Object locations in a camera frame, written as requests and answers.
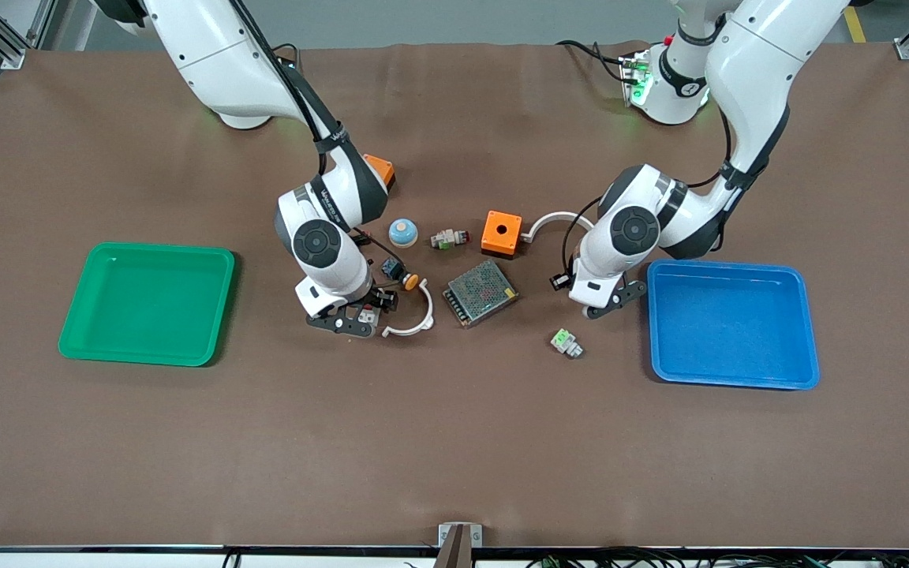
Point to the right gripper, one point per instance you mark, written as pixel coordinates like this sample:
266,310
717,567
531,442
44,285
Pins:
383,299

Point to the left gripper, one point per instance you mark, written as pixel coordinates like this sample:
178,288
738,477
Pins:
555,282

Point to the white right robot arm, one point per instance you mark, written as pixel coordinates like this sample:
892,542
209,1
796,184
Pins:
226,63

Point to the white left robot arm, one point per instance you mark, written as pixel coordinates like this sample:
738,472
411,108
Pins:
762,63

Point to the black orange emergency stop button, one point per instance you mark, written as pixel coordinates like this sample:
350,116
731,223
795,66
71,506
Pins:
399,274

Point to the small white curved clamp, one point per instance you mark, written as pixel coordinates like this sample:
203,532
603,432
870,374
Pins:
428,312

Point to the large white curved clamp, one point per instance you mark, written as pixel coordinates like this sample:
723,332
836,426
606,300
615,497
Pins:
541,221

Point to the blue dome buzzer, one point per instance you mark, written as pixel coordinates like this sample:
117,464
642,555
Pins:
403,233

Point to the metal mesh power supply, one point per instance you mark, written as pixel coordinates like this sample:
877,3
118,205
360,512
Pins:
480,293

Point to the blue plastic tray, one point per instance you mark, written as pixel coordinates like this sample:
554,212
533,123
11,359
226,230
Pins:
731,327

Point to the brown table cover sheet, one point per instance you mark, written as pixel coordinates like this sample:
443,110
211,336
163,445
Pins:
454,442

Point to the green plastic tray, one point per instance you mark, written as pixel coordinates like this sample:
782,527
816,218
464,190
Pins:
147,308

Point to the green white pushbutton switch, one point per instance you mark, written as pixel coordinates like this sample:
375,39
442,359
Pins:
566,342

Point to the orange black button enclosure box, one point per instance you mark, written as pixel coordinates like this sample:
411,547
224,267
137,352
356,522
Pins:
502,230
382,167

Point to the red green pushbutton switch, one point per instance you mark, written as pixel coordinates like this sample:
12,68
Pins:
449,239

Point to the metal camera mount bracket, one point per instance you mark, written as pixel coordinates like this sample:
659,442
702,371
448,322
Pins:
459,540

